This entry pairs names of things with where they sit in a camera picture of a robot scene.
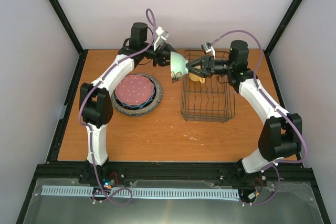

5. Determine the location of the mint green ceramic bowl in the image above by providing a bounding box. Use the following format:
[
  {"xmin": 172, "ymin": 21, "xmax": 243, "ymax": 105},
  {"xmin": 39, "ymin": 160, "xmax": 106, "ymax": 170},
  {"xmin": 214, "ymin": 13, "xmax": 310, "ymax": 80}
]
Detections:
[{"xmin": 170, "ymin": 52, "xmax": 188, "ymax": 83}]

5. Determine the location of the teal blue plate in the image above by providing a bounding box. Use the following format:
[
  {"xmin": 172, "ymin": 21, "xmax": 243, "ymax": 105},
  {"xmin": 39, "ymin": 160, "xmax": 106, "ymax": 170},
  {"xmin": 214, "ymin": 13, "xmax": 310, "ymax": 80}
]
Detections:
[{"xmin": 115, "ymin": 86, "xmax": 156, "ymax": 110}]

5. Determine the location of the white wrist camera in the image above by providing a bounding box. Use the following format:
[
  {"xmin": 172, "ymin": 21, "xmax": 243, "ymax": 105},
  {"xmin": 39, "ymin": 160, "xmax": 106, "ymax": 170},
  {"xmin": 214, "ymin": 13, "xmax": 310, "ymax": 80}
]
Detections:
[
  {"xmin": 153, "ymin": 26, "xmax": 169, "ymax": 51},
  {"xmin": 201, "ymin": 42, "xmax": 216, "ymax": 58}
]

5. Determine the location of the black frame post right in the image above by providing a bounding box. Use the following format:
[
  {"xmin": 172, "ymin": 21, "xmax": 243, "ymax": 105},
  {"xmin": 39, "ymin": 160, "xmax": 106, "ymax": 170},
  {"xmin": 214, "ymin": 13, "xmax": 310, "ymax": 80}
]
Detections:
[{"xmin": 264, "ymin": 0, "xmax": 320, "ymax": 54}]

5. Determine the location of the pink polka dot plate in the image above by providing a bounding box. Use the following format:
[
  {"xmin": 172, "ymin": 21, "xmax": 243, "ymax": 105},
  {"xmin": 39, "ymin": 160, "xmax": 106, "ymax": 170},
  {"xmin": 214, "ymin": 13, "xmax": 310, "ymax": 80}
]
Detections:
[{"xmin": 114, "ymin": 74, "xmax": 154, "ymax": 108}]

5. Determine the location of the dark wire dish rack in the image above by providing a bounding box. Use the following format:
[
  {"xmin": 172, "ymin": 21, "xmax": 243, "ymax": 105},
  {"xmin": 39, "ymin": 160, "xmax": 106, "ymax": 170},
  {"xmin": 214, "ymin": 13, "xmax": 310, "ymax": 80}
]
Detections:
[{"xmin": 181, "ymin": 49, "xmax": 236, "ymax": 124}]

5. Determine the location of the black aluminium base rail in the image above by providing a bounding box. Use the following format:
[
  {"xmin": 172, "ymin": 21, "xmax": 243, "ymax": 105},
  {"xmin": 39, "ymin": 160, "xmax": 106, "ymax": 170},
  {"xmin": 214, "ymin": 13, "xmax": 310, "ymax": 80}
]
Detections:
[{"xmin": 34, "ymin": 161, "xmax": 314, "ymax": 190}]

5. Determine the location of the right connector with wires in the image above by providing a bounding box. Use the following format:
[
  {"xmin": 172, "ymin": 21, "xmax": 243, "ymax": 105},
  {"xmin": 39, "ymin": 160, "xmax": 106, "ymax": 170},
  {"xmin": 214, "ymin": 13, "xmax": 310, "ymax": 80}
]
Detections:
[{"xmin": 248, "ymin": 175, "xmax": 266, "ymax": 204}]

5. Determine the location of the black frame post left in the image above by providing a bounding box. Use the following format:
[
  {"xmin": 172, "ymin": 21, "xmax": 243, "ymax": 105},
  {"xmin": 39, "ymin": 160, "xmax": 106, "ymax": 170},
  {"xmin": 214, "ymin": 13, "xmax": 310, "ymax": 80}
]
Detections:
[{"xmin": 33, "ymin": 0, "xmax": 86, "ymax": 54}]

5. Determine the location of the speckled large stoneware plate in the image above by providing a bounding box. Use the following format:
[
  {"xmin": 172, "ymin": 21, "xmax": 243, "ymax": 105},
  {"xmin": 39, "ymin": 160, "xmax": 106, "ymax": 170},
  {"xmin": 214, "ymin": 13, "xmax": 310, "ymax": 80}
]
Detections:
[{"xmin": 111, "ymin": 73, "xmax": 163, "ymax": 117}]

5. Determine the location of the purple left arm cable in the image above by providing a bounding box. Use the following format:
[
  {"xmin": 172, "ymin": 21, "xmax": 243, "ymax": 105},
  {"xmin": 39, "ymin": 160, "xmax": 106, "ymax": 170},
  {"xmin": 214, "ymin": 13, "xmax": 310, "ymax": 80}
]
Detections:
[{"xmin": 78, "ymin": 8, "xmax": 158, "ymax": 205}]

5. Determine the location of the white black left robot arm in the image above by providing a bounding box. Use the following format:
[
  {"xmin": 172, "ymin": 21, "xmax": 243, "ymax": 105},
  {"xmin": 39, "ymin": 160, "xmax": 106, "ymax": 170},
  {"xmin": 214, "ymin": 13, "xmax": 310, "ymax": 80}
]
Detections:
[{"xmin": 78, "ymin": 22, "xmax": 175, "ymax": 184}]

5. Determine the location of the black frame post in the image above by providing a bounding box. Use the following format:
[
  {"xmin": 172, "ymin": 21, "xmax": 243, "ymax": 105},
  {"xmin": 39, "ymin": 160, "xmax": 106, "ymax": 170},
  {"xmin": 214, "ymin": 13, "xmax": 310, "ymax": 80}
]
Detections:
[
  {"xmin": 33, "ymin": 0, "xmax": 86, "ymax": 54},
  {"xmin": 264, "ymin": 0, "xmax": 320, "ymax": 54}
]

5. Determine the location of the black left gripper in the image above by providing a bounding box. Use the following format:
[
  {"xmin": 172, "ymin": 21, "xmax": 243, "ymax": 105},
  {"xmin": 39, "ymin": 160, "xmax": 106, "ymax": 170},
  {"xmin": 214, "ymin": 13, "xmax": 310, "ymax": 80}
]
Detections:
[{"xmin": 141, "ymin": 42, "xmax": 182, "ymax": 67}]

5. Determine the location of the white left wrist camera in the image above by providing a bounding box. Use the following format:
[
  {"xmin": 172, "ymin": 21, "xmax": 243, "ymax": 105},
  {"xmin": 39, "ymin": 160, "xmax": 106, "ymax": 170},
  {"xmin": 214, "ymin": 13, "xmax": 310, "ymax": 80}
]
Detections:
[{"xmin": 153, "ymin": 26, "xmax": 169, "ymax": 51}]

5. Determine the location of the left electronics board with wires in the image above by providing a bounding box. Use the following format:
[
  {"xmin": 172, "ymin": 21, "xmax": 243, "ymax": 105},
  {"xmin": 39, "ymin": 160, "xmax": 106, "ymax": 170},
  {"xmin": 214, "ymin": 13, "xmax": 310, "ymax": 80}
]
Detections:
[{"xmin": 102, "ymin": 172, "xmax": 119, "ymax": 190}]

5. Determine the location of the yellow ceramic mug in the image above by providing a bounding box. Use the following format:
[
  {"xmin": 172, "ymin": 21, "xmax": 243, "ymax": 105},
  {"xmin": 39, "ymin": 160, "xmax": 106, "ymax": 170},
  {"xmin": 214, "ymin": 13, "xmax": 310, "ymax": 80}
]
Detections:
[{"xmin": 188, "ymin": 73, "xmax": 206, "ymax": 84}]

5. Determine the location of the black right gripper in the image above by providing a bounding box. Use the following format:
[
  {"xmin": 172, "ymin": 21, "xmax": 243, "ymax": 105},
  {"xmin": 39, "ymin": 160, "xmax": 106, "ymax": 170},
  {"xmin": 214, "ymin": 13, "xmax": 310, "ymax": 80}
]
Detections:
[{"xmin": 186, "ymin": 55, "xmax": 234, "ymax": 78}]

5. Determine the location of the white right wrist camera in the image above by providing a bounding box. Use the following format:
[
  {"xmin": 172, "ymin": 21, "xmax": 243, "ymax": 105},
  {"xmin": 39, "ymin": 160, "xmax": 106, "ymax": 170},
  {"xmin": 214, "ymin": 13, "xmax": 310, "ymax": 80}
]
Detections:
[{"xmin": 201, "ymin": 42, "xmax": 216, "ymax": 58}]

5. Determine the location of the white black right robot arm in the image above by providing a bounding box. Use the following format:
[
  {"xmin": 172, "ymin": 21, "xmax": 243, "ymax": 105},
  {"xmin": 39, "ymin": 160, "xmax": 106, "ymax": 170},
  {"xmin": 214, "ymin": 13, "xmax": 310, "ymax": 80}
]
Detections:
[{"xmin": 160, "ymin": 40, "xmax": 303, "ymax": 183}]

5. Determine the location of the light blue slotted cable duct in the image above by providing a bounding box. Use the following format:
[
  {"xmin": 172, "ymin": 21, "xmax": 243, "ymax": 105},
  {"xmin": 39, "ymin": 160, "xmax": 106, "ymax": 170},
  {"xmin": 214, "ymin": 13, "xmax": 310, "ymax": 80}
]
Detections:
[{"xmin": 40, "ymin": 185, "xmax": 239, "ymax": 201}]

